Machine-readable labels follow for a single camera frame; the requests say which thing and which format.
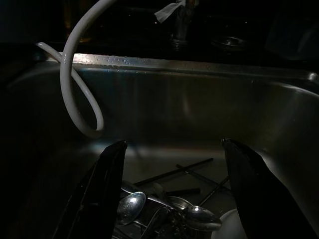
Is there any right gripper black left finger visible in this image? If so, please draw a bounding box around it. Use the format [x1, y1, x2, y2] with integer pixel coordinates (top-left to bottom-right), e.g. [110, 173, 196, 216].
[52, 139, 128, 239]

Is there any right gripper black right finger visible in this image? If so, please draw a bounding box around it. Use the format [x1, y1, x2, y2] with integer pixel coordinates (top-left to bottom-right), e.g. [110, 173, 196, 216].
[221, 138, 319, 239]

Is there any silver metal spoon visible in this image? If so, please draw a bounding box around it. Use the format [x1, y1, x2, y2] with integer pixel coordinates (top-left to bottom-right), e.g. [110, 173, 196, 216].
[184, 205, 222, 231]
[116, 191, 147, 226]

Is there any black chopstick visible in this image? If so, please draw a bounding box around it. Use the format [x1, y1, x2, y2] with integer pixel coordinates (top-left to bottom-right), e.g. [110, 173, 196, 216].
[199, 175, 230, 205]
[133, 158, 214, 187]
[175, 163, 231, 192]

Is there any white bowl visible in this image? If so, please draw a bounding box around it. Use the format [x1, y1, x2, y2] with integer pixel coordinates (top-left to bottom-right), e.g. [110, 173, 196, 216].
[210, 208, 246, 239]

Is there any metal kitchen faucet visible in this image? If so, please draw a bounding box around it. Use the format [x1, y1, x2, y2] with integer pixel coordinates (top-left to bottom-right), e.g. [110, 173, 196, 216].
[170, 0, 200, 52]

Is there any stainless steel sink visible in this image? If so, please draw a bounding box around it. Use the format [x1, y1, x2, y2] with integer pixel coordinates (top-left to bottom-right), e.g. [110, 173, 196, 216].
[0, 52, 319, 239]

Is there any white tape strip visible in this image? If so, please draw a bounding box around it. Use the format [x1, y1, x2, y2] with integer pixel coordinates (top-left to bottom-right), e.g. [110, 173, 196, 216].
[154, 0, 187, 24]

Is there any white flexible hose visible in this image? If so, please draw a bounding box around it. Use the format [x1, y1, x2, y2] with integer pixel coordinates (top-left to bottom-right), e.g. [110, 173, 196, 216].
[36, 0, 118, 139]

